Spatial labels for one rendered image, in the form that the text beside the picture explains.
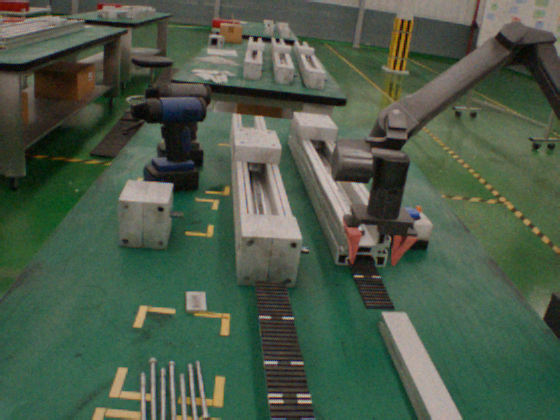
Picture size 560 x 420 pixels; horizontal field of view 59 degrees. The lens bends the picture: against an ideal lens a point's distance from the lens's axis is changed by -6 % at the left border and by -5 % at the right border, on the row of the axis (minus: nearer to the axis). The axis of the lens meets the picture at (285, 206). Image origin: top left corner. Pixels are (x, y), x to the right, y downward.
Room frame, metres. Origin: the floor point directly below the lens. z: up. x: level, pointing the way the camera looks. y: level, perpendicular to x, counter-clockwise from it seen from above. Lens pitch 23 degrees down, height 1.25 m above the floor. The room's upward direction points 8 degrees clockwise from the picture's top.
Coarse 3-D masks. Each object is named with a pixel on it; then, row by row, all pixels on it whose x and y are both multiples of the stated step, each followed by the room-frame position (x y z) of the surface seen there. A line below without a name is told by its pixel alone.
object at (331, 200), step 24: (288, 144) 1.65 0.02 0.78; (312, 168) 1.22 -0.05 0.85; (312, 192) 1.18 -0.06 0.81; (336, 192) 1.04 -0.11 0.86; (360, 192) 1.06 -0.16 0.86; (336, 216) 0.93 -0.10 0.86; (336, 240) 0.90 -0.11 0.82; (360, 240) 0.91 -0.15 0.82; (384, 240) 0.89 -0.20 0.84; (336, 264) 0.88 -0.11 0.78; (384, 264) 0.90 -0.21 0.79
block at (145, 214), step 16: (128, 192) 0.87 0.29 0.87; (144, 192) 0.88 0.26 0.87; (160, 192) 0.89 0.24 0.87; (128, 208) 0.84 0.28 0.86; (144, 208) 0.84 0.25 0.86; (160, 208) 0.86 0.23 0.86; (128, 224) 0.84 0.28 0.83; (144, 224) 0.84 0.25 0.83; (160, 224) 0.85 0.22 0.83; (128, 240) 0.84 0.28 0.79; (144, 240) 0.84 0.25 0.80; (160, 240) 0.85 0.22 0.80
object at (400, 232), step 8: (384, 224) 0.80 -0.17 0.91; (392, 224) 0.80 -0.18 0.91; (384, 232) 0.80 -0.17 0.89; (392, 232) 0.80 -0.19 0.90; (400, 232) 0.81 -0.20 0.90; (408, 232) 0.81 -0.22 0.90; (416, 232) 0.82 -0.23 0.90; (400, 240) 0.86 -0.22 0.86; (408, 240) 0.81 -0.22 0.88; (416, 240) 0.81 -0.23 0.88; (392, 248) 0.85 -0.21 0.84; (400, 248) 0.82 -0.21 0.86; (392, 256) 0.85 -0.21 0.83; (400, 256) 0.82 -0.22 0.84
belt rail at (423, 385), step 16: (384, 320) 0.67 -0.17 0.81; (400, 320) 0.67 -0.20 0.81; (384, 336) 0.66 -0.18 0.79; (400, 336) 0.63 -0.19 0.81; (416, 336) 0.63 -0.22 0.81; (400, 352) 0.59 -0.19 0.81; (416, 352) 0.59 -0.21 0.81; (400, 368) 0.58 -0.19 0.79; (416, 368) 0.56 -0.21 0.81; (432, 368) 0.56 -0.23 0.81; (416, 384) 0.52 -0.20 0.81; (432, 384) 0.53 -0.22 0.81; (416, 400) 0.51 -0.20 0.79; (432, 400) 0.50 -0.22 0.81; (448, 400) 0.50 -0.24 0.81; (432, 416) 0.47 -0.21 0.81; (448, 416) 0.47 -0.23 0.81
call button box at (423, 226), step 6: (420, 216) 1.03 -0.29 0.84; (420, 222) 1.00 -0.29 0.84; (426, 222) 1.00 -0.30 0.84; (420, 228) 0.99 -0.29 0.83; (426, 228) 0.99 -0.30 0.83; (420, 234) 0.99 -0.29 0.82; (426, 234) 0.99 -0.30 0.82; (402, 240) 0.99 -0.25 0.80; (420, 240) 0.99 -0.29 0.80; (426, 240) 0.99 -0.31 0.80; (414, 246) 0.99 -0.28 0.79; (420, 246) 0.99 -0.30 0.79; (426, 246) 0.99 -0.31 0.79
